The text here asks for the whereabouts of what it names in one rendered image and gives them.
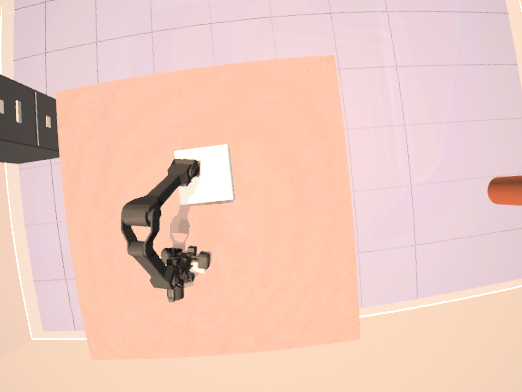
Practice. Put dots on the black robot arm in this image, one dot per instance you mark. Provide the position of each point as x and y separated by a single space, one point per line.
145 211

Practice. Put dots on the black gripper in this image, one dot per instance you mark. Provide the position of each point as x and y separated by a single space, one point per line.
203 259

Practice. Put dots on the dark grey two-prong plug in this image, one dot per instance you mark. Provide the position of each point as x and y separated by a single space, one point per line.
192 250

